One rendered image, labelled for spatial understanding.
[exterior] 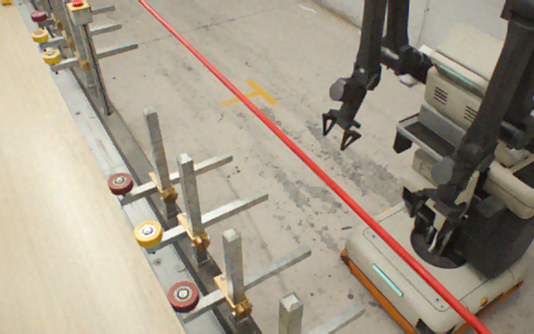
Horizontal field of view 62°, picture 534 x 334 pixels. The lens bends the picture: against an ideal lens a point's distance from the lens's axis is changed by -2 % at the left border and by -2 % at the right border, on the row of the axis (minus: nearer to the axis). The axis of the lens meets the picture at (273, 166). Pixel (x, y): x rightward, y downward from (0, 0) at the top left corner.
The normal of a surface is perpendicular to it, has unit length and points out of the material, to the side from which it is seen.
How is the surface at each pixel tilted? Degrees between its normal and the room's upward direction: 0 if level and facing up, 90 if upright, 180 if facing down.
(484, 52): 42
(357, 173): 0
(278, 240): 0
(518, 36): 89
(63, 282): 0
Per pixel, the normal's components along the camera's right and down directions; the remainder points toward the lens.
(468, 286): 0.01, -0.73
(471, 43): -0.56, -0.30
